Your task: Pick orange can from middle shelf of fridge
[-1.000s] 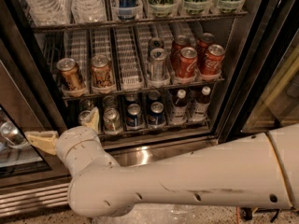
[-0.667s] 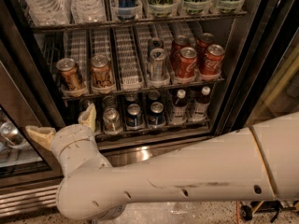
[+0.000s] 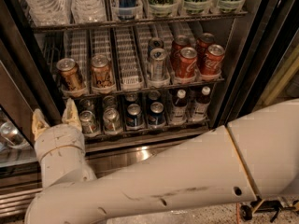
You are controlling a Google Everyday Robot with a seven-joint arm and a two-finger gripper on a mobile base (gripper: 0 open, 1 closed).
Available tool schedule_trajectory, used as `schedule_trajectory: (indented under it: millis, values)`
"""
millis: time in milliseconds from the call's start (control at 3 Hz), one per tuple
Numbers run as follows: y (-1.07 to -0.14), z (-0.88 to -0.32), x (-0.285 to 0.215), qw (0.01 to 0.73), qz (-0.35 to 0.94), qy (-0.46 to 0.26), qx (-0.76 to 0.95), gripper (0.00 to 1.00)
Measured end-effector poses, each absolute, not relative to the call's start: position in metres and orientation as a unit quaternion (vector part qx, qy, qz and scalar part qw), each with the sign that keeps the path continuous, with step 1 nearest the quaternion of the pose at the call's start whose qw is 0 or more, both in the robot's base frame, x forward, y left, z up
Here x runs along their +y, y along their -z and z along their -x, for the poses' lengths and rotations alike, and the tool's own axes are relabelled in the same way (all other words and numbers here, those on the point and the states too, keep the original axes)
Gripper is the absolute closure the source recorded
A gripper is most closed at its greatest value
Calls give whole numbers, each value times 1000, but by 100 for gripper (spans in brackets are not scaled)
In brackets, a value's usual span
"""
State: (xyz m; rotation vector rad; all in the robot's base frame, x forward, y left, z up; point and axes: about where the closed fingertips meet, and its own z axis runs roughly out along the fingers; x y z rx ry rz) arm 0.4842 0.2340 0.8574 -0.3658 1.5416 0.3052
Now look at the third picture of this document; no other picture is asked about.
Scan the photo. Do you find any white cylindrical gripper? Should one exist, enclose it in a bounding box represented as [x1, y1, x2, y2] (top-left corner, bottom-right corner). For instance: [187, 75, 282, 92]
[32, 98, 85, 188]

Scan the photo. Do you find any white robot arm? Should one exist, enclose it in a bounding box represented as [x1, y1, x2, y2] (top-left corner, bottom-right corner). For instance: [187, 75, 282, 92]
[25, 99, 299, 224]

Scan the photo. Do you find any silver green can front left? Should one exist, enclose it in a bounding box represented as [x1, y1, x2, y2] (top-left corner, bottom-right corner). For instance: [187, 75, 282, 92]
[79, 110, 98, 134]

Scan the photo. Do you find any silver green can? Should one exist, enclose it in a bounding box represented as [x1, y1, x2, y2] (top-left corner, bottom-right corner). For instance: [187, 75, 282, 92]
[104, 108, 121, 131]
[79, 99, 94, 112]
[102, 95, 118, 109]
[79, 110, 98, 134]

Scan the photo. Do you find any silver green can rear left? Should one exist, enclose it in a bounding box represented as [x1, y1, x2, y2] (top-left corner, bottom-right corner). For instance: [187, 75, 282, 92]
[79, 99, 94, 112]

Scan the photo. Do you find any fridge glass door left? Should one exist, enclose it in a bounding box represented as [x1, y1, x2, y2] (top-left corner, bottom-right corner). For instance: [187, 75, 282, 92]
[0, 63, 40, 189]

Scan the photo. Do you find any fridge glass door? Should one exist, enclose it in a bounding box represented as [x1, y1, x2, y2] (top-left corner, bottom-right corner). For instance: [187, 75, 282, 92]
[214, 0, 299, 127]
[0, 63, 40, 189]

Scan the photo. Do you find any steel fridge base grille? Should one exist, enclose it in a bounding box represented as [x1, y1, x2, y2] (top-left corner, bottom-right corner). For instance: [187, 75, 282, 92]
[0, 135, 193, 224]

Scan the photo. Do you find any blue pepsi can front left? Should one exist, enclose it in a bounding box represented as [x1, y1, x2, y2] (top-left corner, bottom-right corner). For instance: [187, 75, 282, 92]
[126, 104, 143, 127]

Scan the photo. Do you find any blue pepsi can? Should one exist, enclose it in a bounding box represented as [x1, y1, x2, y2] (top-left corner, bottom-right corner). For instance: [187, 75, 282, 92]
[125, 93, 139, 105]
[148, 102, 164, 125]
[147, 91, 161, 105]
[126, 104, 143, 127]

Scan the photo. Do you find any blue pepsi can rear left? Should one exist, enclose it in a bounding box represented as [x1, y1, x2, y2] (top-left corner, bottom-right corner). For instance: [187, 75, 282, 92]
[125, 93, 139, 105]

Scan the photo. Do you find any blue pepsi can front right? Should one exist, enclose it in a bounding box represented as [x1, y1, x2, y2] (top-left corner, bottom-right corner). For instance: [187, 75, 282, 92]
[148, 102, 164, 125]

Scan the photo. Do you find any blue pepsi can rear right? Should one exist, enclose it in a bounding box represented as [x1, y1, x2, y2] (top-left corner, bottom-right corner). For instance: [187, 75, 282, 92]
[147, 91, 161, 105]

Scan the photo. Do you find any red cola can front left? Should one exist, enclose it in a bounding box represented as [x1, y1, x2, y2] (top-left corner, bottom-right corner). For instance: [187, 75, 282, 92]
[175, 47, 197, 78]

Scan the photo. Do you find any red cola can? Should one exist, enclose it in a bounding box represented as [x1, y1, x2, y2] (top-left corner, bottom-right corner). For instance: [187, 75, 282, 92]
[175, 47, 197, 78]
[200, 44, 225, 76]
[170, 35, 191, 70]
[195, 33, 215, 66]

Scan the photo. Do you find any blue orange tall can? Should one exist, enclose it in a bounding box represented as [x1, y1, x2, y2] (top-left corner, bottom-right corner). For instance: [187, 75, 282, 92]
[114, 0, 136, 21]

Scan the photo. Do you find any red cola can rear left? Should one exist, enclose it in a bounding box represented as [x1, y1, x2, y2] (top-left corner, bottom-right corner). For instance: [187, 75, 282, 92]
[170, 35, 191, 70]

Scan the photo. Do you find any red cola can front right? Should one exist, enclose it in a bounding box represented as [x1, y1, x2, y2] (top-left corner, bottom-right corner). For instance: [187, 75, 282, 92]
[200, 44, 225, 76]

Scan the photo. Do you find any red cola can rear right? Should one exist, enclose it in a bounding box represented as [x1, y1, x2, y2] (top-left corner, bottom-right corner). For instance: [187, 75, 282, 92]
[195, 33, 215, 66]

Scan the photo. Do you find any fridge glass door right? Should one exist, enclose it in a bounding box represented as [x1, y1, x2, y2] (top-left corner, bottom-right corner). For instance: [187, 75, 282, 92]
[214, 0, 299, 127]

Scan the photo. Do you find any clear water bottle left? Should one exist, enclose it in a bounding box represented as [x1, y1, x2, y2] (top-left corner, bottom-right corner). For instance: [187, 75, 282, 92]
[25, 0, 67, 26]

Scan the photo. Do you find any clear water bottle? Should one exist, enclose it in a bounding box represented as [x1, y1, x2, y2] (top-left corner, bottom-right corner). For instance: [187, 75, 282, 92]
[25, 0, 67, 26]
[71, 0, 106, 23]

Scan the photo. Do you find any brown bottle white cap left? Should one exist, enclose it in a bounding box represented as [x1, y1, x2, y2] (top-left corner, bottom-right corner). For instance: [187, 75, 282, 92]
[170, 90, 187, 123]

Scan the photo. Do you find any brown bottle white cap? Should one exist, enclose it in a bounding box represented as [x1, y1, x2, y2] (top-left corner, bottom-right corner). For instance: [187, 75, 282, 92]
[170, 90, 187, 123]
[191, 86, 210, 121]

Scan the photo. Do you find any brown bottle white cap right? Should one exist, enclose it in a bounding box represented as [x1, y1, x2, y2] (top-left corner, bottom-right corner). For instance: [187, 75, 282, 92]
[191, 86, 210, 121]

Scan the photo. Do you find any yellow black wheeled stand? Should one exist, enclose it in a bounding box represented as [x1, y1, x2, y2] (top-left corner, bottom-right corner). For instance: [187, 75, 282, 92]
[238, 198, 299, 224]

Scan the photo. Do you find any middle wire shelf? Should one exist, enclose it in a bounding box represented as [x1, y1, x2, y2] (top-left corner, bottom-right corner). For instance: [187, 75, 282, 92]
[62, 74, 223, 98]

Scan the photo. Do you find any wire shelf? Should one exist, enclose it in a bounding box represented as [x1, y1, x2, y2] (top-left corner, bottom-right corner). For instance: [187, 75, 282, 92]
[62, 74, 223, 98]
[31, 10, 248, 33]
[85, 119, 209, 144]

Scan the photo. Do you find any top wire shelf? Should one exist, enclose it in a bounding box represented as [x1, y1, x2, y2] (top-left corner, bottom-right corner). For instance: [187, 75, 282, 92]
[31, 10, 248, 33]

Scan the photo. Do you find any bottom wire shelf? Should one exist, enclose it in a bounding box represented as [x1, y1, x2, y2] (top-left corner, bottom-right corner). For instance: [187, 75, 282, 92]
[85, 119, 209, 144]

